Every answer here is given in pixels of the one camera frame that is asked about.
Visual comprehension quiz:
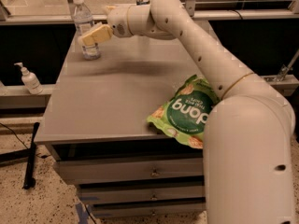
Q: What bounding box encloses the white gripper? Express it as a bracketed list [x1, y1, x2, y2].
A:
[78, 5, 132, 46]

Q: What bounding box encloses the clear plastic water bottle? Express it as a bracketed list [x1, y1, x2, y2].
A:
[72, 0, 101, 60]

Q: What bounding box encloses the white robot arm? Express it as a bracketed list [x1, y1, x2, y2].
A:
[78, 0, 296, 224]

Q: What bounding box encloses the white pump dispenser bottle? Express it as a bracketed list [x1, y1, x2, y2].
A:
[16, 63, 43, 94]

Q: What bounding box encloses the green rice chip bag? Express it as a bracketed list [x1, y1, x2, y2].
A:
[147, 75, 220, 149]

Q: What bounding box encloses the blue energy drink can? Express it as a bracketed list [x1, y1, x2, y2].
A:
[136, 0, 150, 6]

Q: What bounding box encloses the grey drawer cabinet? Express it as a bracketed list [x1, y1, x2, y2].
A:
[34, 20, 219, 220]

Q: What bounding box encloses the top grey drawer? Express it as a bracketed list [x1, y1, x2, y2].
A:
[54, 156, 204, 185]

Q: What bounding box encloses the grey drawer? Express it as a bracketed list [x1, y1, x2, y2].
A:
[54, 156, 204, 185]
[92, 200, 206, 218]
[78, 185, 205, 204]

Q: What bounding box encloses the black floor stand leg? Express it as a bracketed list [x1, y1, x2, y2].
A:
[0, 122, 39, 189]

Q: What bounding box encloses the middle grey drawer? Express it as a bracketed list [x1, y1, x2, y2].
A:
[78, 185, 205, 204]

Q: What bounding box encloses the bottom grey drawer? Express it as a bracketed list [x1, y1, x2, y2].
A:
[92, 200, 206, 218]

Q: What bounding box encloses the metal window bracket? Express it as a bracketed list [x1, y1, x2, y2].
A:
[182, 0, 198, 18]

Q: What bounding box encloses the black floor cable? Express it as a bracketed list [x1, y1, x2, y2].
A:
[0, 122, 50, 160]

